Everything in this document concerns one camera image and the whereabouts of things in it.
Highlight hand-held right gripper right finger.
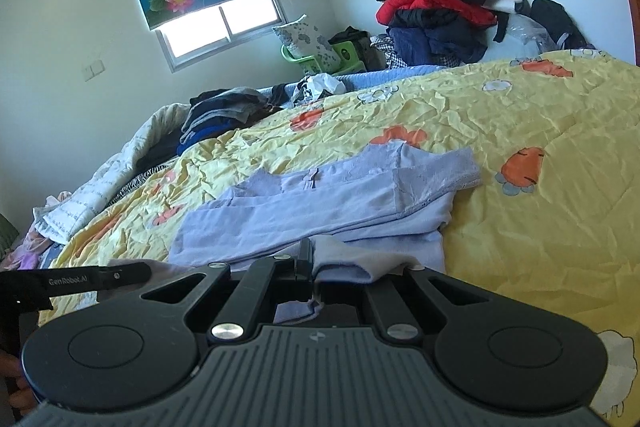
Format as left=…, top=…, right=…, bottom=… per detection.
left=360, top=267, right=501, bottom=342

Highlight checkered cloth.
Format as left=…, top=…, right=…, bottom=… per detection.
left=370, top=34, right=401, bottom=70

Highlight black backpack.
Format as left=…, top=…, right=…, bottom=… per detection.
left=530, top=0, right=588, bottom=50

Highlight yellow cartoon print quilt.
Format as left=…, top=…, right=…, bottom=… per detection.
left=37, top=49, right=640, bottom=427

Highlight dark bag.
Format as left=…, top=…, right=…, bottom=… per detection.
left=327, top=26, right=382, bottom=70

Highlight green plastic chair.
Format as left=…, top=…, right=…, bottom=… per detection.
left=280, top=41, right=370, bottom=76

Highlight lavender long-sleeve shirt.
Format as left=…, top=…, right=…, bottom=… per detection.
left=167, top=142, right=482, bottom=328

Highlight pink cloth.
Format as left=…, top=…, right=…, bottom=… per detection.
left=0, top=192, right=63, bottom=272

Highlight person's left hand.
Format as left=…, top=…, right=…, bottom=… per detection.
left=0, top=352, right=39, bottom=420

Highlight grey floral pillow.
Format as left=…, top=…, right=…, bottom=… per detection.
left=272, top=14, right=346, bottom=72

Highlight pile of dark folded clothes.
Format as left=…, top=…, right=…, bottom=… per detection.
left=175, top=87, right=288, bottom=158

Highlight white quilted blanket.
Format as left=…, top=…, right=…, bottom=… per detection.
left=32, top=103, right=193, bottom=243

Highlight navy puffer jacket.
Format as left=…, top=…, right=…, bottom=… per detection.
left=387, top=9, right=498, bottom=65

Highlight blue bed sheet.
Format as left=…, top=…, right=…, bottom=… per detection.
left=260, top=64, right=461, bottom=100

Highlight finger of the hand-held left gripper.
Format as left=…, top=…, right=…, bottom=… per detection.
left=96, top=260, right=152, bottom=291

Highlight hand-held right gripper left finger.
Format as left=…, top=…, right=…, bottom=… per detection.
left=140, top=238, right=315, bottom=343

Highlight window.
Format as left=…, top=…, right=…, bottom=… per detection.
left=155, top=0, right=288, bottom=74

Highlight clear plastic bag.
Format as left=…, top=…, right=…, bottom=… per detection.
left=500, top=14, right=557, bottom=54

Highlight white and black printed cloth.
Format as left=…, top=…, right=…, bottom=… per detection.
left=292, top=74, right=347, bottom=105

